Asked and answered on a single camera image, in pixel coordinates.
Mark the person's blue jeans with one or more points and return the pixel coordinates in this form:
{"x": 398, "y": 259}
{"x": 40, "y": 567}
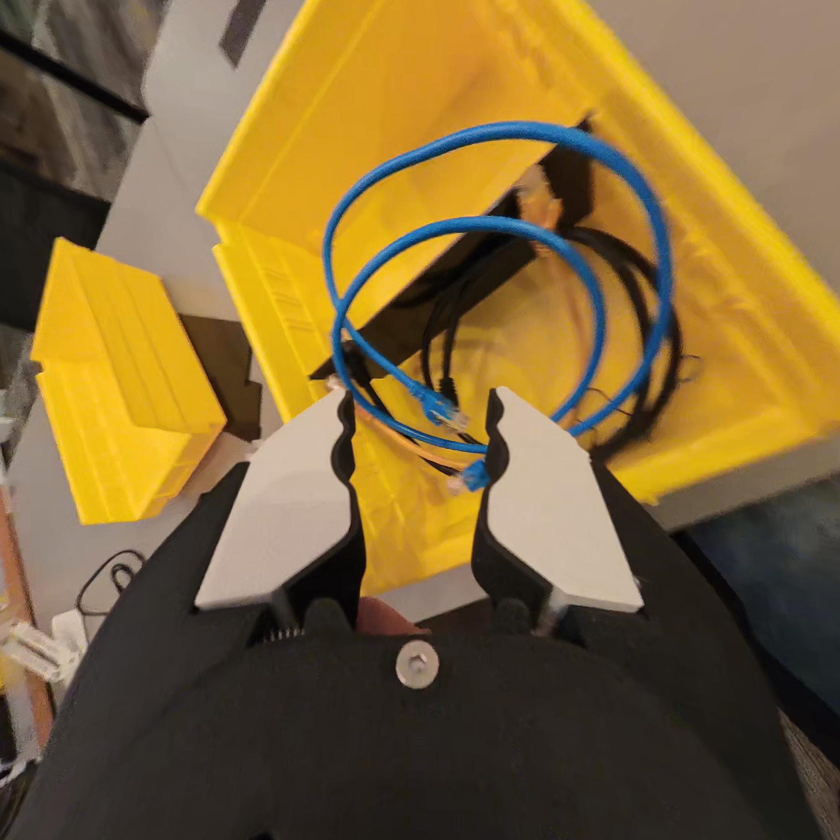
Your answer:
{"x": 774, "y": 558}

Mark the yellow plastic bin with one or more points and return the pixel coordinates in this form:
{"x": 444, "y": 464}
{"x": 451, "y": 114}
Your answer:
{"x": 394, "y": 98}
{"x": 118, "y": 394}

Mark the small white desk stand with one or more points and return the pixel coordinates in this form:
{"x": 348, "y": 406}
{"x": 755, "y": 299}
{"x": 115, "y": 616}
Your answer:
{"x": 69, "y": 633}

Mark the brown wooden desk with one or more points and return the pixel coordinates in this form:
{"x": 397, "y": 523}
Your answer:
{"x": 16, "y": 558}

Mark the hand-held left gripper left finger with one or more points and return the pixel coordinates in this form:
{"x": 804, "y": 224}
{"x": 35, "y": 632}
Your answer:
{"x": 282, "y": 525}

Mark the black tape strip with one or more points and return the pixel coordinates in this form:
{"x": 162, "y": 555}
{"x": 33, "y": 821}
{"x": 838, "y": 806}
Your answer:
{"x": 243, "y": 29}

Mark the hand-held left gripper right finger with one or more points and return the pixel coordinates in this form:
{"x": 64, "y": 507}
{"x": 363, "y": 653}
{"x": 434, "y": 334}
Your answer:
{"x": 558, "y": 525}

